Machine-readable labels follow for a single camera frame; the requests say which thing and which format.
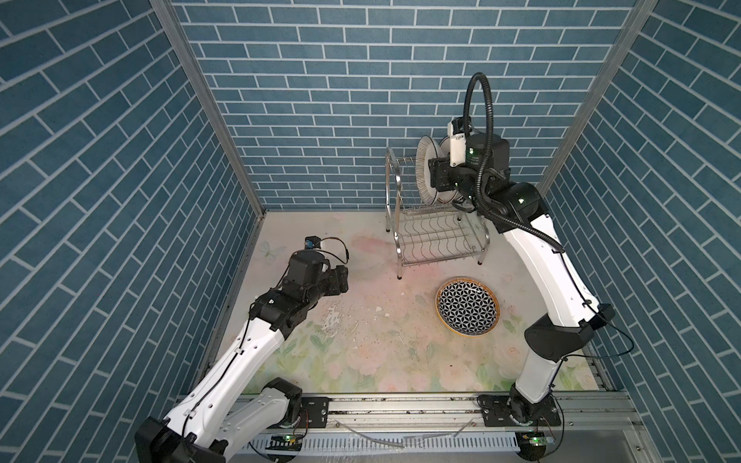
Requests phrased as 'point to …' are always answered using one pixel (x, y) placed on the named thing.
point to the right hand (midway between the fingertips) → (446, 159)
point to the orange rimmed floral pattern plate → (467, 306)
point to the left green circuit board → (286, 443)
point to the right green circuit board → (542, 441)
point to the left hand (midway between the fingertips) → (344, 271)
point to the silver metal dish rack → (425, 233)
